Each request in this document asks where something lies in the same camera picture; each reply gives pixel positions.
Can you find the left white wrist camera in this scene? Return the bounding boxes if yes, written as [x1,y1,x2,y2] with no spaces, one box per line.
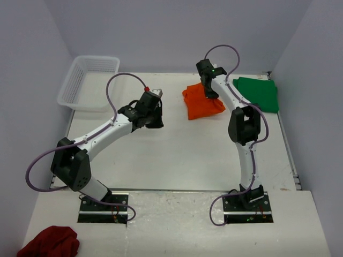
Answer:
[151,89,163,98]

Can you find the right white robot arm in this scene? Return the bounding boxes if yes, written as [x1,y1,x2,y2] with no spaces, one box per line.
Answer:
[196,59,264,210]

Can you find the white plastic mesh basket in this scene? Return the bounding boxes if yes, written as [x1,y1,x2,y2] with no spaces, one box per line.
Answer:
[57,55,120,112]

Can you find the folded green t shirt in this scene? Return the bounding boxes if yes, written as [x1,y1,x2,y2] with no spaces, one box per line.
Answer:
[233,77,279,114]

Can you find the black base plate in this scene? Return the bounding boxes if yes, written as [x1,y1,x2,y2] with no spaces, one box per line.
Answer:
[77,194,128,224]
[222,192,274,224]

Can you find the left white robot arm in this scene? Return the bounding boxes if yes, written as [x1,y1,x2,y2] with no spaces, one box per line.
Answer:
[50,89,163,210]

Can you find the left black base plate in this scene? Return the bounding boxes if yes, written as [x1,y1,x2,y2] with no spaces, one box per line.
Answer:
[77,194,128,224]

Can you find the crumpled dark red t shirt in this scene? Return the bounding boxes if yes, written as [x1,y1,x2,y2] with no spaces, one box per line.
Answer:
[17,226,80,256]

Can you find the orange t shirt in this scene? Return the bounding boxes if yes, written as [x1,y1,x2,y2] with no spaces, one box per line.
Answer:
[182,83,226,120]

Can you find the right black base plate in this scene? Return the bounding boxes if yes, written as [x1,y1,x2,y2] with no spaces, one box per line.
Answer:
[222,192,274,224]

